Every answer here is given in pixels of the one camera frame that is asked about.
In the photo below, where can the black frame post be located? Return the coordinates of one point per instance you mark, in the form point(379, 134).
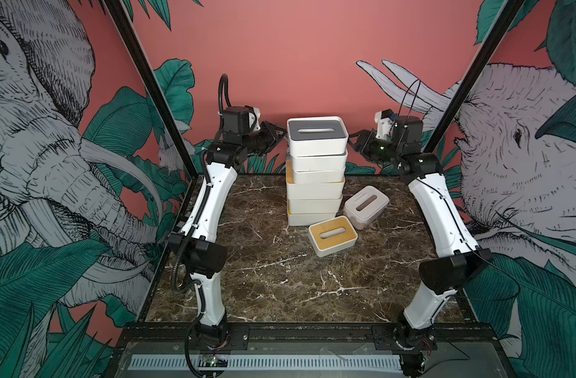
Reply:
point(497, 30)
point(171, 136)

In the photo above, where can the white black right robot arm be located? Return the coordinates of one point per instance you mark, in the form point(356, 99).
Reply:
point(398, 142)

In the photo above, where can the small white box bamboo lid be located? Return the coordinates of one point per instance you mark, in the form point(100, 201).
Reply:
point(332, 236)

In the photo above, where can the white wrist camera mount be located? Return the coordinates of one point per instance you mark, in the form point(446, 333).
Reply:
point(384, 120)
point(254, 114)

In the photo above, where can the white box grey lid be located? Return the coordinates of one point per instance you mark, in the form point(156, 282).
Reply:
point(316, 136)
point(319, 163)

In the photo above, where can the white box grey lid back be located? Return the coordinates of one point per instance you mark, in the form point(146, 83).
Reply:
point(319, 163)

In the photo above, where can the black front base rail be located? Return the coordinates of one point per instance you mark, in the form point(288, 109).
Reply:
point(290, 338)

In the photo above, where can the large white box bamboo lid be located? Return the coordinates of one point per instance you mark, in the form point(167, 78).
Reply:
point(314, 206)

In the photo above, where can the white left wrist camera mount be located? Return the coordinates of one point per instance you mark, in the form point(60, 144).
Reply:
point(254, 114)

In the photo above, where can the white box grey lid front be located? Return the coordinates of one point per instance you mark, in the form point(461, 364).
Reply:
point(316, 136)

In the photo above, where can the narrow white box bamboo lid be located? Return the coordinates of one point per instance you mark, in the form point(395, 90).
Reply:
point(316, 177)

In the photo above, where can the white ribbed cable duct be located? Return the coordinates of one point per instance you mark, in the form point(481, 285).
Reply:
point(267, 362)

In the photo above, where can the black right frame post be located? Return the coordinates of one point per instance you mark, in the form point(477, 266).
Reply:
point(497, 30)

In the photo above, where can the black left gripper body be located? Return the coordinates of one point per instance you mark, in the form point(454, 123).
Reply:
point(250, 146)

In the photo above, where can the pink white drip tissue box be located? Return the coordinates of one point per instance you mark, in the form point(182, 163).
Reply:
point(365, 206)

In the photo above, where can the white box bamboo lid corner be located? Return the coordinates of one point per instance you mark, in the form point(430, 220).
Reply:
point(312, 191)

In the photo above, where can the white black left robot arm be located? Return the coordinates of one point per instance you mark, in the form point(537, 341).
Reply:
point(199, 258)

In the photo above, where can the white box yellow wood lid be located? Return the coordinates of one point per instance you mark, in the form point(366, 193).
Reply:
point(299, 220)

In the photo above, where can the black left frame post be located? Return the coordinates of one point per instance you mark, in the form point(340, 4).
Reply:
point(171, 136)

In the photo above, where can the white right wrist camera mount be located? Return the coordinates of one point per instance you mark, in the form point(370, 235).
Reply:
point(384, 120)

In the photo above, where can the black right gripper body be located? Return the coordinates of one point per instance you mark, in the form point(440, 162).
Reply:
point(383, 152)

